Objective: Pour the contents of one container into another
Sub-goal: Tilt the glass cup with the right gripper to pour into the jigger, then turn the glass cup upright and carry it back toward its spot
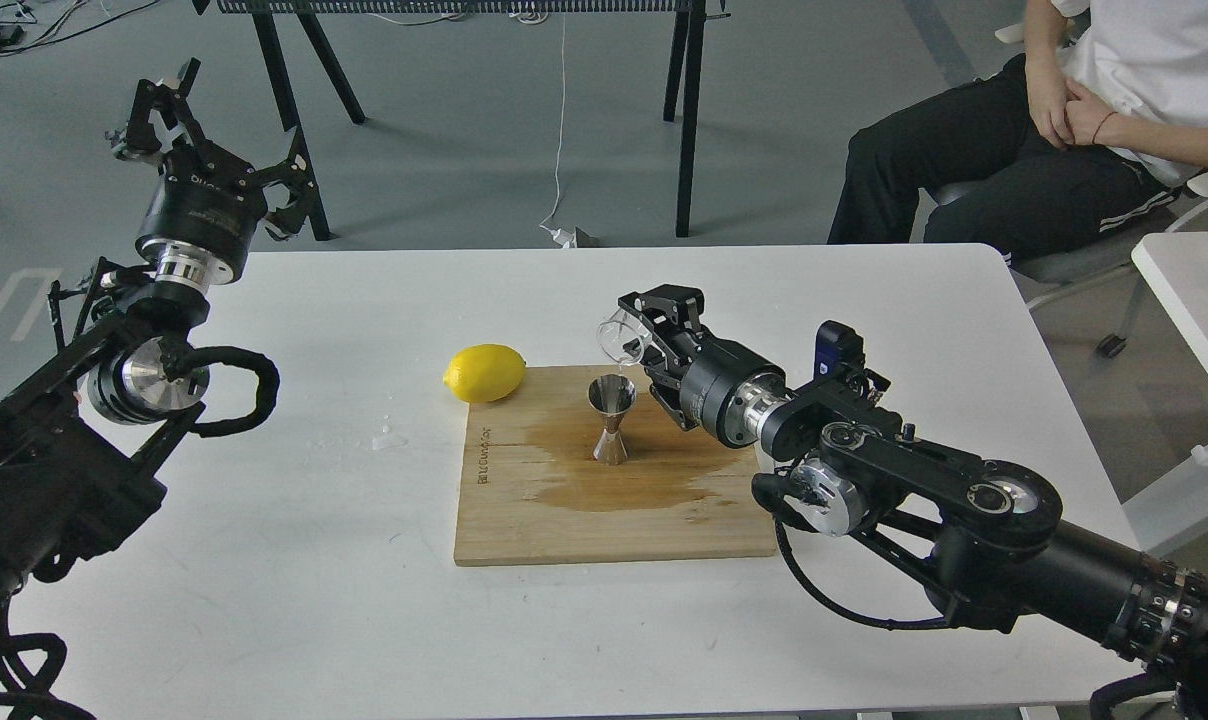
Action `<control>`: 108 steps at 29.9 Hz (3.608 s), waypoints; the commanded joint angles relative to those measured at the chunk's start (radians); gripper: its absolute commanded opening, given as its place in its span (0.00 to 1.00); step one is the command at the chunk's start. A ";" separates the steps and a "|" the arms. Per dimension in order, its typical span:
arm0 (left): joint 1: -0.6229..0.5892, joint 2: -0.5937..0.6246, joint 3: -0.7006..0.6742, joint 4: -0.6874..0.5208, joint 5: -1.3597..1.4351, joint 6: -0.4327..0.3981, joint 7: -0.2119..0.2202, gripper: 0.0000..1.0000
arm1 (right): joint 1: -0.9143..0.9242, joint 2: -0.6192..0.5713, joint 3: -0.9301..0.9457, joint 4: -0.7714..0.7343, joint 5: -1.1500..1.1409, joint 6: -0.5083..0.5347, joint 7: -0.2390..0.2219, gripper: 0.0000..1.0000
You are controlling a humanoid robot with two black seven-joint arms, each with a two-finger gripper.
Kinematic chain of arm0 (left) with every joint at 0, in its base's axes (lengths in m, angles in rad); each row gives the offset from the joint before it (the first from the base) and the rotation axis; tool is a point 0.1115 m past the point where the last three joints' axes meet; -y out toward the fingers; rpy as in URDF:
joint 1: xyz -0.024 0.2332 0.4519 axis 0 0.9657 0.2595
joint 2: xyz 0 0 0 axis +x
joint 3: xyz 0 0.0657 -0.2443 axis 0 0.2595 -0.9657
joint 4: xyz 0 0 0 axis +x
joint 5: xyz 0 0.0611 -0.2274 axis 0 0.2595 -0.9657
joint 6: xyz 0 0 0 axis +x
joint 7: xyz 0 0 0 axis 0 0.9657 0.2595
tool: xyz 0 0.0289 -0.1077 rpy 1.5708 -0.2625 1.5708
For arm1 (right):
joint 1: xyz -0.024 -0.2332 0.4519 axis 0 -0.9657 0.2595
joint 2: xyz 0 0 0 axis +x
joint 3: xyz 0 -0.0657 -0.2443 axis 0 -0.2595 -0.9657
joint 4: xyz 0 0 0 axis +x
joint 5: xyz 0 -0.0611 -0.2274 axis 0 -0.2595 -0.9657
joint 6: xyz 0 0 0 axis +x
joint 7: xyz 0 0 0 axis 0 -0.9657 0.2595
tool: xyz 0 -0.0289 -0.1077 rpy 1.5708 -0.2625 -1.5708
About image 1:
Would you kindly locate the small clear glass cup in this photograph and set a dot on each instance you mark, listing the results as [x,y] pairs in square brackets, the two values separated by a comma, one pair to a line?
[624,338]

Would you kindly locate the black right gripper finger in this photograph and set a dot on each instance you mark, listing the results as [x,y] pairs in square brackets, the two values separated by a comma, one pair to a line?
[673,389]
[672,314]

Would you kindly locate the wooden cutting board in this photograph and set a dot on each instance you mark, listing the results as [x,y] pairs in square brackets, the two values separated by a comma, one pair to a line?
[531,493]

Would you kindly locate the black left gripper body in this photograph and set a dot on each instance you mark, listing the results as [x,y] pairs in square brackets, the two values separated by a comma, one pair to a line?
[191,212]

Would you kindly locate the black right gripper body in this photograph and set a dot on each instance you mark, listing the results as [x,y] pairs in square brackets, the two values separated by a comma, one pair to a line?
[735,390]

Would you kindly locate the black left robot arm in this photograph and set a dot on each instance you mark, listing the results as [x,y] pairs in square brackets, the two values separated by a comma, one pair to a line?
[82,440]

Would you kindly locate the steel double jigger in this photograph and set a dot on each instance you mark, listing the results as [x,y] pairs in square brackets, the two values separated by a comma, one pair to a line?
[611,396]

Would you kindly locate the yellow lemon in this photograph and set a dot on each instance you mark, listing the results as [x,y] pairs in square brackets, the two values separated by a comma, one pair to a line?
[481,374]

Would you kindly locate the seated person white shirt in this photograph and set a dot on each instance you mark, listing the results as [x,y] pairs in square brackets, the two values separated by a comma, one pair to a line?
[1101,118]

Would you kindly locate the black metal table frame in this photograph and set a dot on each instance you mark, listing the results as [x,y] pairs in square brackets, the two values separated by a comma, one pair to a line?
[483,125]

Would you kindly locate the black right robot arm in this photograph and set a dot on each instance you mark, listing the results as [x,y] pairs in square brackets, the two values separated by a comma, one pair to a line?
[984,538]

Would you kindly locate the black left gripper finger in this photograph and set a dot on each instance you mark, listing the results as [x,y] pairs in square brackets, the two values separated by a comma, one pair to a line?
[295,175]
[160,129]

